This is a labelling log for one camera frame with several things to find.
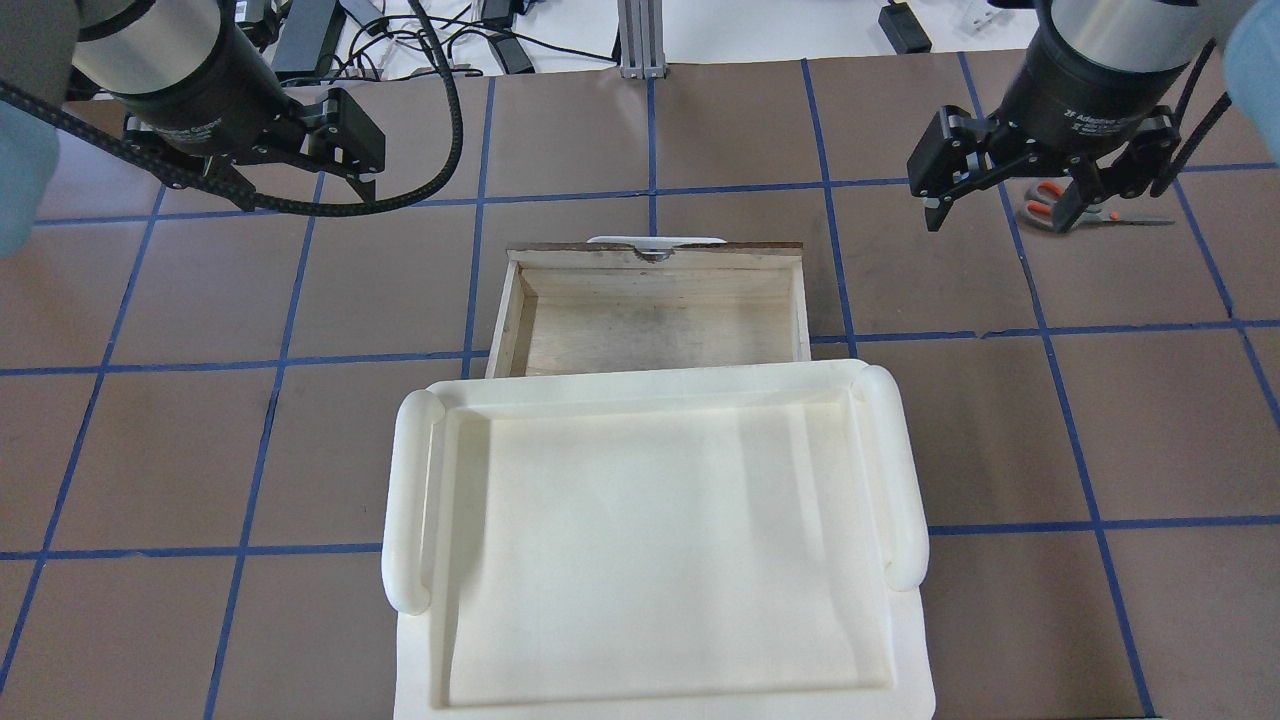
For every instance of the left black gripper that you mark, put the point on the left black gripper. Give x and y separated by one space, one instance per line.
190 85

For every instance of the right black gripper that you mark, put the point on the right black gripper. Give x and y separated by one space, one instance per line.
1070 95

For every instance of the wooden drawer with white handle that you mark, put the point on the wooden drawer with white handle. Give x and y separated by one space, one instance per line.
630 304

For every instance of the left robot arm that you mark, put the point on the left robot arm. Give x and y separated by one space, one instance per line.
54 66

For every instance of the black power brick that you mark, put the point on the black power brick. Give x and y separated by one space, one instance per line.
307 39

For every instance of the black power adapter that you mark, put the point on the black power adapter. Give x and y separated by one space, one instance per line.
901 27

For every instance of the white foam tray box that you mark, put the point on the white foam tray box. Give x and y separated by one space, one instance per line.
741 542

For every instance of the aluminium frame post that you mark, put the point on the aluminium frame post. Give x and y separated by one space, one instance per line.
641 53

